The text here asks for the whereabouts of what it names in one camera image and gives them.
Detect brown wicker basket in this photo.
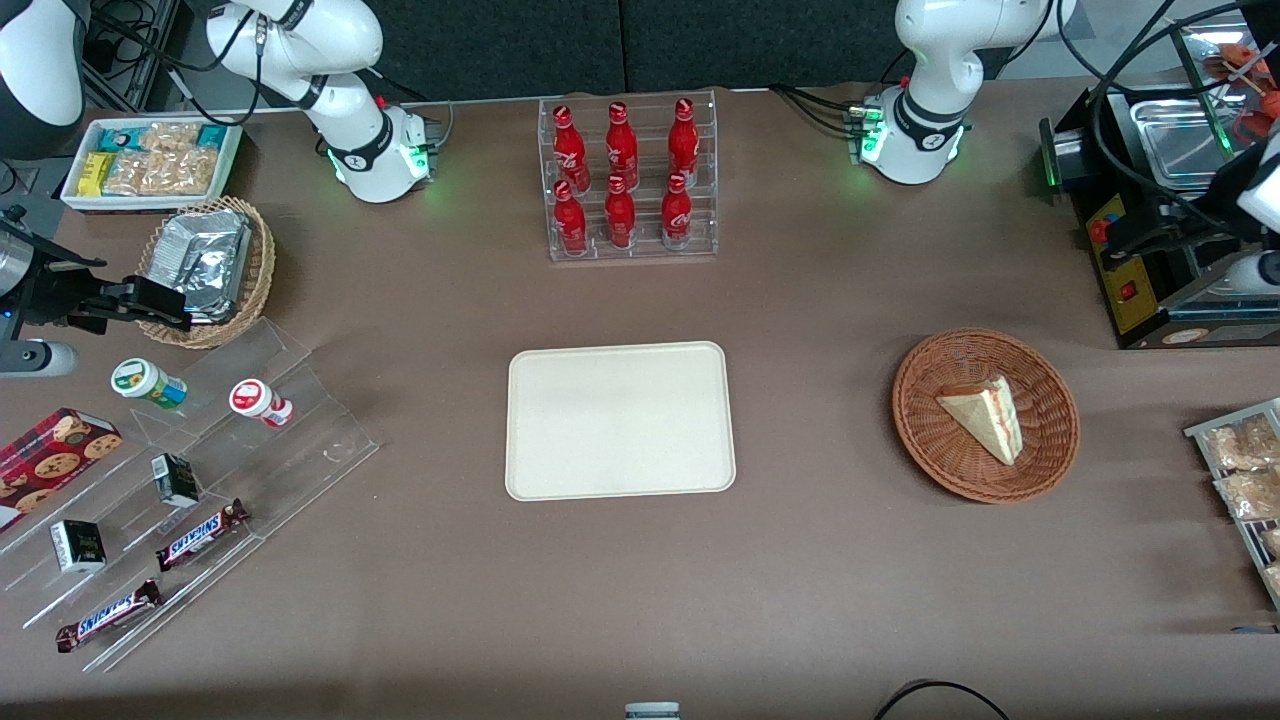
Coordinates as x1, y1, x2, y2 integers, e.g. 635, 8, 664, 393
891, 328, 1081, 504

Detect steel food pan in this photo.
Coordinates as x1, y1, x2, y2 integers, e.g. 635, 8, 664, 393
1130, 95, 1238, 191

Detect black base cables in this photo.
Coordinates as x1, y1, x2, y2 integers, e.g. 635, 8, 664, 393
770, 85, 866, 136

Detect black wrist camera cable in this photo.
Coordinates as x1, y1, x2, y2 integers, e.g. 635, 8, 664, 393
1055, 0, 1280, 236

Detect red cookie box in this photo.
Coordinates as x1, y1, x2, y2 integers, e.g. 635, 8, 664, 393
0, 407, 124, 533

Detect red cola bottle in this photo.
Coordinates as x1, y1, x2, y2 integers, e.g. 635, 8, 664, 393
660, 172, 694, 250
552, 180, 589, 257
603, 175, 638, 251
604, 101, 640, 191
552, 104, 591, 193
667, 97, 701, 188

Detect black food warmer cabinet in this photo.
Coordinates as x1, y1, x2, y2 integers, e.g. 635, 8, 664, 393
1038, 0, 1280, 351

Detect red lid white cup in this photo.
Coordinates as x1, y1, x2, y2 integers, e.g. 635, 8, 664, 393
228, 378, 295, 429

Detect black cable loop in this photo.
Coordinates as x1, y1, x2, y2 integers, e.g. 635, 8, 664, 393
873, 680, 1011, 720

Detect green lid white cup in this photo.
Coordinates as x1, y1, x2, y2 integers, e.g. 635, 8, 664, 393
110, 357, 189, 411

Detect tray of packaged snacks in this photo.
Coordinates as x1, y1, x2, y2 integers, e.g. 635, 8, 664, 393
1184, 398, 1280, 611

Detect red skewered food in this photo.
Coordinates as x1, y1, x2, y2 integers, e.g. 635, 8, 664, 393
1222, 40, 1280, 123

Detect small black carton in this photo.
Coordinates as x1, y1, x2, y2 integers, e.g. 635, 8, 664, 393
50, 519, 108, 574
150, 452, 201, 508

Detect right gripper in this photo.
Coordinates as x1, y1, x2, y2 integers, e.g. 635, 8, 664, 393
0, 232, 193, 334

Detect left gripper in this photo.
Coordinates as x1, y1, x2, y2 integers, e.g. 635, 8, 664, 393
1102, 190, 1249, 269

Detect dark equipment frame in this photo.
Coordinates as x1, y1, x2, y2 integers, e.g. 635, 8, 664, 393
80, 0, 196, 113

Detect clear bag of snacks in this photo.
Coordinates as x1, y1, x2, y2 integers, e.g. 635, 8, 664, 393
1215, 468, 1280, 521
1205, 415, 1280, 471

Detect clear acrylic stepped stand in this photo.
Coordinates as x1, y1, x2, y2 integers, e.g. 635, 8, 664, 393
0, 318, 381, 673

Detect cream plastic tray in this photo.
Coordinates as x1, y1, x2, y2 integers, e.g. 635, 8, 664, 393
505, 341, 738, 502

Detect clear bag of crackers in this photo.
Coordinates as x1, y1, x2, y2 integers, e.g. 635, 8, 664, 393
105, 122, 223, 198

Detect white snack box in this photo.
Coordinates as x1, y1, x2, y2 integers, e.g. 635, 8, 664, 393
60, 115, 244, 214

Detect silver foil package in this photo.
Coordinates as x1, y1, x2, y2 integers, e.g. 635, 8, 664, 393
150, 208, 252, 323

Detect light wicker basket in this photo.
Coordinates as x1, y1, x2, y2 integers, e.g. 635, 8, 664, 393
135, 195, 277, 349

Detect snickers bar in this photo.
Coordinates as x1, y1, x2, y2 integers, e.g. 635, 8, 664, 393
155, 498, 251, 572
55, 578, 163, 653

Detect clear acrylic bottle rack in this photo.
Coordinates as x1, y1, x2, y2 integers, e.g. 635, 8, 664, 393
538, 88, 719, 263

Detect triangular sandwich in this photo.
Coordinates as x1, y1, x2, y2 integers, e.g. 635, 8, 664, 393
935, 375, 1025, 467

